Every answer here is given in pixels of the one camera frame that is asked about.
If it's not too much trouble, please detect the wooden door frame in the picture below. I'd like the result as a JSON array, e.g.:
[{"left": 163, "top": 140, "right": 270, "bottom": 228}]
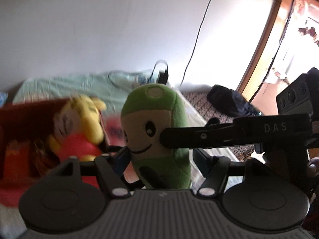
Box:
[{"left": 237, "top": 0, "right": 318, "bottom": 100}]

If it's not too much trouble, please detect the black charger adapter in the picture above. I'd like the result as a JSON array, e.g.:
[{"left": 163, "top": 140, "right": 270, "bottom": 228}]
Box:
[{"left": 157, "top": 67, "right": 169, "bottom": 85}]

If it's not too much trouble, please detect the dark clothing bundle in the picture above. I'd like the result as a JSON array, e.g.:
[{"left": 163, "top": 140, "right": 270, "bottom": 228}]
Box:
[{"left": 207, "top": 85, "right": 262, "bottom": 118}]

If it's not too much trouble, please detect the green plush toy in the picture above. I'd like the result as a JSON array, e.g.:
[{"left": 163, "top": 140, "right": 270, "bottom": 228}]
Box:
[{"left": 121, "top": 84, "right": 191, "bottom": 189}]

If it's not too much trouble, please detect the red cardboard box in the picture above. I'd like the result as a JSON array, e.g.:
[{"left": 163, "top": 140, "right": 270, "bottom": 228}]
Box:
[{"left": 0, "top": 98, "right": 120, "bottom": 207}]

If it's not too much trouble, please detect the patterned bed sheet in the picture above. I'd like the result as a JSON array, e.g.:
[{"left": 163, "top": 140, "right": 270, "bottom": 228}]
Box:
[{"left": 12, "top": 72, "right": 257, "bottom": 187}]

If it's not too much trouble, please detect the white power strip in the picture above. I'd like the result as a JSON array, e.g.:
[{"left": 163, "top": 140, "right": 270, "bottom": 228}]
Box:
[{"left": 134, "top": 74, "right": 157, "bottom": 86}]

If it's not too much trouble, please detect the black wall cable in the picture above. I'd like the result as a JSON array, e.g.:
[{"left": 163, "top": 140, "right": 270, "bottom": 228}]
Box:
[{"left": 179, "top": 0, "right": 217, "bottom": 86}]

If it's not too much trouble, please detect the yellow tiger plush toy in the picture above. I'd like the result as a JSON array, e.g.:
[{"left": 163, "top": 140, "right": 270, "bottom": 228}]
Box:
[{"left": 48, "top": 95, "right": 106, "bottom": 162}]

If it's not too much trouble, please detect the black charger cable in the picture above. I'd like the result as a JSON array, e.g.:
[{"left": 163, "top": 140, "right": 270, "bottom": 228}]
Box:
[{"left": 107, "top": 59, "right": 168, "bottom": 90}]

